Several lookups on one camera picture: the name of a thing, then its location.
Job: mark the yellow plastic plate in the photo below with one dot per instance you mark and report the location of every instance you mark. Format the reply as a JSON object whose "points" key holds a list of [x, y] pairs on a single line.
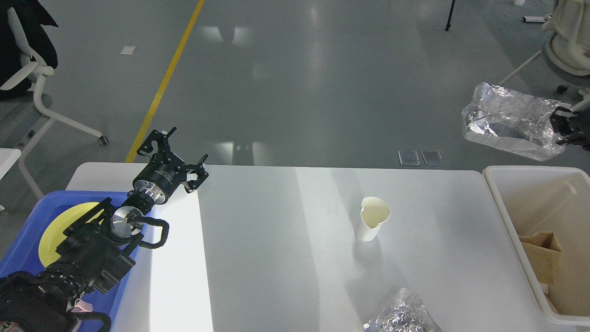
{"points": [[53, 234]]}

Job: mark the white paper cup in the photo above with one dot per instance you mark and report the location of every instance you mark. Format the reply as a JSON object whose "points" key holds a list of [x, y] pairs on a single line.
{"points": [[374, 212]]}

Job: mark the white side table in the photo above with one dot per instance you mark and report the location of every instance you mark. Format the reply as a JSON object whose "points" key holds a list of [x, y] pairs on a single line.
{"points": [[8, 157]]}

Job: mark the white office chair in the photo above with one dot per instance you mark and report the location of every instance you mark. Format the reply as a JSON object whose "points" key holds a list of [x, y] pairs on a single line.
{"points": [[566, 52]]}

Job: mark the foil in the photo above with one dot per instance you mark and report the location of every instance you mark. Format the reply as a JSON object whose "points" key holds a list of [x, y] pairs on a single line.
{"points": [[405, 312], [512, 121]]}

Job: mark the blue plastic tray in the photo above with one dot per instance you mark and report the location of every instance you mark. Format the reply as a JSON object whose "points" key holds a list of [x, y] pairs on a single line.
{"points": [[23, 253]]}

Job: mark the crumpled foil front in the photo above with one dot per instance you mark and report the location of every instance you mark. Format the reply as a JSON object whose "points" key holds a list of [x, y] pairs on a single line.
{"points": [[405, 312]]}

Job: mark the black tripod leg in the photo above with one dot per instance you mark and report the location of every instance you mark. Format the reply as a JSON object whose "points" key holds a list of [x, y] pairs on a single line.
{"points": [[450, 16]]}

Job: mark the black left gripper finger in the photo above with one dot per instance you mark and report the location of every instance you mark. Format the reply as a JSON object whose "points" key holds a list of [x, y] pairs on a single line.
{"points": [[156, 145], [195, 175]]}

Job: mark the chair leg with caster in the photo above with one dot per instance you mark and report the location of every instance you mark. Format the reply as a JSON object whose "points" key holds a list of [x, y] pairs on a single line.
{"points": [[34, 65]]}

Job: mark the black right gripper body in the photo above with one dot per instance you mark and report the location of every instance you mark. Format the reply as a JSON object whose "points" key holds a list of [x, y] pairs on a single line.
{"points": [[581, 126]]}

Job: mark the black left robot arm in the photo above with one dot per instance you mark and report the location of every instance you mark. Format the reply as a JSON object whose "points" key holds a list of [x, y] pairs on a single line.
{"points": [[96, 251]]}

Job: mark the pink mug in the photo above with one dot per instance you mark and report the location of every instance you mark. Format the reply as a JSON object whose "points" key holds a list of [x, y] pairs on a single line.
{"points": [[82, 307]]}

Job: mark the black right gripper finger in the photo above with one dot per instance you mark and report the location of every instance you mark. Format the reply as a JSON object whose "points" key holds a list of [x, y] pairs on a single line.
{"points": [[560, 120], [569, 138]]}

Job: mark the white plastic bin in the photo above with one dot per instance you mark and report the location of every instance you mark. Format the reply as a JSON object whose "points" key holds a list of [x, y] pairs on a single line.
{"points": [[531, 199]]}

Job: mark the brown paper bag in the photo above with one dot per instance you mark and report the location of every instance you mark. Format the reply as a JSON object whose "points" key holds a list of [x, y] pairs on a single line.
{"points": [[544, 254]]}

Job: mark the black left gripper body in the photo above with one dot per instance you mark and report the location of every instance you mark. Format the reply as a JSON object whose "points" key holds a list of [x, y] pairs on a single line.
{"points": [[160, 179]]}

